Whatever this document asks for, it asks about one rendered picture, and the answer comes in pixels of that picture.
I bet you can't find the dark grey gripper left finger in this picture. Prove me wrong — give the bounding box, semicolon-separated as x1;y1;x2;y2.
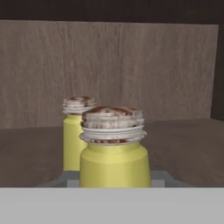
43;170;81;188

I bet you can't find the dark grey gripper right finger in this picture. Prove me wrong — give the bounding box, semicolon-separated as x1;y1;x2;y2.
150;170;187;188

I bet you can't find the yellow shaker with white cap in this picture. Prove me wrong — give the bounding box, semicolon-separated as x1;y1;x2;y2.
62;95;97;172
79;106;152;188

